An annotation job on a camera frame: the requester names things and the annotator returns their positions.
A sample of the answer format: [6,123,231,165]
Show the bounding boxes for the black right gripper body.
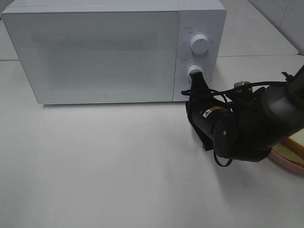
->
[186,91,232,151]

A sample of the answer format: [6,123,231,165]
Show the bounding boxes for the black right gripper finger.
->
[190,72,210,93]

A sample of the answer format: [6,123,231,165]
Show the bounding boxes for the toast sandwich with lettuce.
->
[273,130,304,163]

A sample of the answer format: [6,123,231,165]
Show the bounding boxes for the pink round plate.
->
[269,150,304,176]

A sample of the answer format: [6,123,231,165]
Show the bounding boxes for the white microwave door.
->
[3,11,179,104]

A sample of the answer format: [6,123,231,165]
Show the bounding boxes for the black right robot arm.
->
[183,71,304,162]

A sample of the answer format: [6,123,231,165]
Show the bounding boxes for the white lower microwave knob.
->
[187,65,204,81]

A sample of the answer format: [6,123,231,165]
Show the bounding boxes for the white microwave knob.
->
[187,65,204,81]
[190,34,209,55]

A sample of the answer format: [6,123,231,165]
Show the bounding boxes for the white upper microwave knob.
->
[190,34,209,55]

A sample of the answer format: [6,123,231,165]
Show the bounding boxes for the white microwave oven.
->
[1,0,227,105]

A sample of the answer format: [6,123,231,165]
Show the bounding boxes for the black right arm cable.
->
[180,80,289,167]

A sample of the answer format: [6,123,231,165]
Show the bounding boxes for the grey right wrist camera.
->
[234,81,253,93]

